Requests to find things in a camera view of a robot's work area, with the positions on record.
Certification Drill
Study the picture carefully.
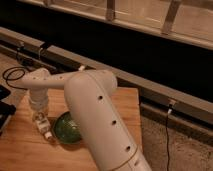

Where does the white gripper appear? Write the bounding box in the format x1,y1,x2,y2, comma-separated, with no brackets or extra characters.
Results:
29,89,50,122

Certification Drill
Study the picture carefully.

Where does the small white bottle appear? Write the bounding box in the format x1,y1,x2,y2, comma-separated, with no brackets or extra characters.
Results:
35,118,53,140

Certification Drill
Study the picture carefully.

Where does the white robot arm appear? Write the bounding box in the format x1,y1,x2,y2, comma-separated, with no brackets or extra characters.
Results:
22,68,152,171

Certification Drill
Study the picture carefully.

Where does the green ceramic bowl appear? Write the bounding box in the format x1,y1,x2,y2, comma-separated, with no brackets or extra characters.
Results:
53,111,82,144

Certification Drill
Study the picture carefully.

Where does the black equipment at left edge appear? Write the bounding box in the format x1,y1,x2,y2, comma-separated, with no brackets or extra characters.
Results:
0,85,16,136

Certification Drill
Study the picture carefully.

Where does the black coiled cable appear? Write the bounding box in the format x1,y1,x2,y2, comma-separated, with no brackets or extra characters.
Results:
2,46,44,90

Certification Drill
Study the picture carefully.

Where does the metal floor rail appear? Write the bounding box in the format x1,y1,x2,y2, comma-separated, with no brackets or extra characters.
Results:
0,26,213,144

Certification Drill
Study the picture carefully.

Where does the wooden window frame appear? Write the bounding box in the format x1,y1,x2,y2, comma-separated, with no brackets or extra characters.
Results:
19,0,213,50

